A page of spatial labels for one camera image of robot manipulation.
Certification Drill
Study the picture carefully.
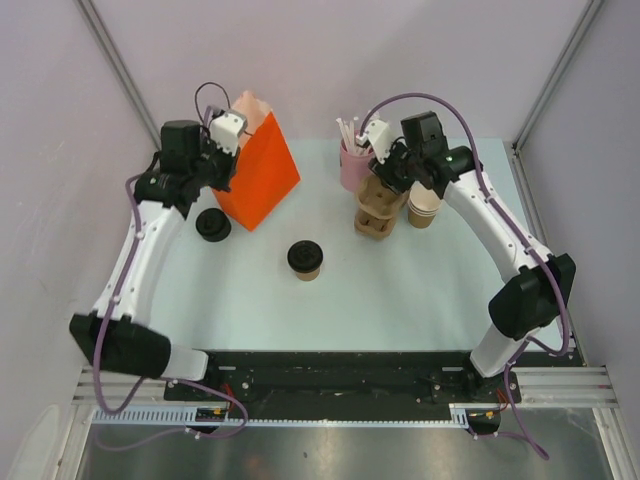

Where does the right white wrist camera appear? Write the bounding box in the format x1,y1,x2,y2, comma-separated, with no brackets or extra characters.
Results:
356,119,395,164

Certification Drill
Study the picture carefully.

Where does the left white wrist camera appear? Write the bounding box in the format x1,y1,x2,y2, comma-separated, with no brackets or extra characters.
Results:
208,110,248,155

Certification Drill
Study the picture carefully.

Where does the white cable duct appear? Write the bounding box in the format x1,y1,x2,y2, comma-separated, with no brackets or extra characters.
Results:
92,398,468,428

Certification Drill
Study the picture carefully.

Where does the stack of black lids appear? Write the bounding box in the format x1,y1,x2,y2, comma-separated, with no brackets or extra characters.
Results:
195,208,231,243

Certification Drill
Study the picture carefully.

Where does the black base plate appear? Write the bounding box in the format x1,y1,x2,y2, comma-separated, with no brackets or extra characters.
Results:
102,349,584,406

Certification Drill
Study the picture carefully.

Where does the black plastic cup lid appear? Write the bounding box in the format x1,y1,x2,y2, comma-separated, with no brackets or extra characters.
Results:
287,240,324,271

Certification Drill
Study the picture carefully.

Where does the pink straw holder cup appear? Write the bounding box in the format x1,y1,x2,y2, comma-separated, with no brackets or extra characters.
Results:
339,141,374,193

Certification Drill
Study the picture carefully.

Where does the stack of brown paper cups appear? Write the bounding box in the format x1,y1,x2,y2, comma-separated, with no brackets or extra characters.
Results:
407,182,441,229

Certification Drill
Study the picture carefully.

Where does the brown paper coffee cup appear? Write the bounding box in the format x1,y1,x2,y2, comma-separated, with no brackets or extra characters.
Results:
294,266,321,282

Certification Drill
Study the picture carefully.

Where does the white wrapped straws bundle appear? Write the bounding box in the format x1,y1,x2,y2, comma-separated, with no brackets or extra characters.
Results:
336,117,373,156

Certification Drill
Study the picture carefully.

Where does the purple cable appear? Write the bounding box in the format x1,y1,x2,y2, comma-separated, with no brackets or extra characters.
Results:
358,92,574,461
92,104,249,451

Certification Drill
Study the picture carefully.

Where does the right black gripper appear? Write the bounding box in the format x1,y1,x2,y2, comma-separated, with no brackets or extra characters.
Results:
368,137,422,196

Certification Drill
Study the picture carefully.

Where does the orange paper bag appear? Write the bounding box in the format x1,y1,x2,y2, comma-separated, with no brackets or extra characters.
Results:
194,91,300,232

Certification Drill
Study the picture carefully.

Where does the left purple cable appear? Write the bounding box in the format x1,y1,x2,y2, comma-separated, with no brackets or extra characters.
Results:
92,104,249,451

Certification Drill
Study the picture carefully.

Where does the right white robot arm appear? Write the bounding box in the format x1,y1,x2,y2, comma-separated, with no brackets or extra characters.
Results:
357,112,576,401

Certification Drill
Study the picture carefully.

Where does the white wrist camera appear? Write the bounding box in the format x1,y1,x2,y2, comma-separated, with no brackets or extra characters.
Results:
208,110,248,155
356,119,395,164

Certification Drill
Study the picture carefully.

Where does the brown pulp cup carrier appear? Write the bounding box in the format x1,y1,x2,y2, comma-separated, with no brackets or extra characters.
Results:
355,174,409,220
354,210,397,240

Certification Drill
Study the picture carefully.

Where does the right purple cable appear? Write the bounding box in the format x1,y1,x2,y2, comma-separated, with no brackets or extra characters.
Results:
358,92,574,461

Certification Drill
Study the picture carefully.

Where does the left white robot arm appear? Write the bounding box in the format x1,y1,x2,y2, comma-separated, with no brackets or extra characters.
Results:
69,111,247,400

